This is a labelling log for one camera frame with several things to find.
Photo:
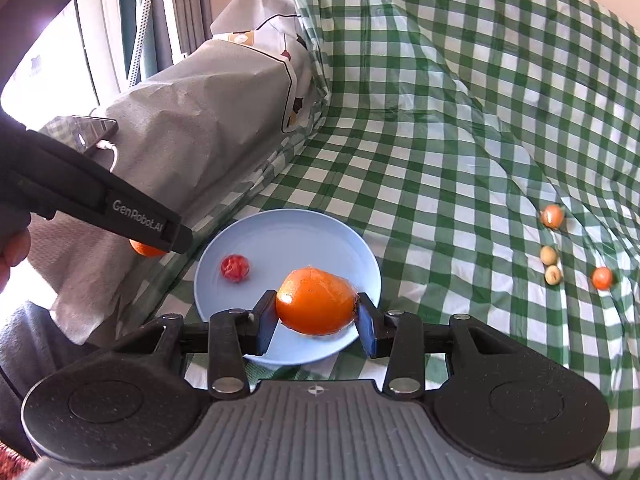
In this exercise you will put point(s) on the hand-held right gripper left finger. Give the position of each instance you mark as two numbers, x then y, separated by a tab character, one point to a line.
265	322

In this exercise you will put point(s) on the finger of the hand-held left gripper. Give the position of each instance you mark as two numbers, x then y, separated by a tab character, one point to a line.
182	237

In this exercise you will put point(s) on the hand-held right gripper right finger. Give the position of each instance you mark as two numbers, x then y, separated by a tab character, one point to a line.
371	327

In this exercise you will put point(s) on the round orange fruit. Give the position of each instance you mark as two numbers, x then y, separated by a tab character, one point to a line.
602	278
315	300
142	250

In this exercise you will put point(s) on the small red fruit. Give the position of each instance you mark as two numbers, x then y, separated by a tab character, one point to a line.
235	268

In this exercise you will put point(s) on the light blue plate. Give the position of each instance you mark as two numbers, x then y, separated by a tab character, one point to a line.
300	240

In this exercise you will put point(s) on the person's left hand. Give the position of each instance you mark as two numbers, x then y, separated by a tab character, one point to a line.
12	260

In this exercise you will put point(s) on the black smartphone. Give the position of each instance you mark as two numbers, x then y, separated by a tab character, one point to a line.
80	127

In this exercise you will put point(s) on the white dotted pole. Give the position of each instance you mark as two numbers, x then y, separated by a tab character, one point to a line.
142	25

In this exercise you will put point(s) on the person's grey trousers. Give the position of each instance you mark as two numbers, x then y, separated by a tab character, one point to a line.
35	360

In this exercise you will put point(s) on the small beige fruit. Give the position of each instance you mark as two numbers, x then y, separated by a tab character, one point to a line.
548	255
553	275

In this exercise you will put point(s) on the orange fruit with pale patch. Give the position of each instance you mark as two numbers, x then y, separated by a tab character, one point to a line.
553	216

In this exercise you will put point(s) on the grey curtain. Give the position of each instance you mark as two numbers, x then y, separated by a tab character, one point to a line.
192	5

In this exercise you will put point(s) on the green checkered cloth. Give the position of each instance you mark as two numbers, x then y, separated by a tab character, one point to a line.
450	110

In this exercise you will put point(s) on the red patterned rug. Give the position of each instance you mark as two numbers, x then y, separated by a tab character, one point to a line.
10	460

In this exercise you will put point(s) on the white window frame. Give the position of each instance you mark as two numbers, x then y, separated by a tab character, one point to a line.
97	45

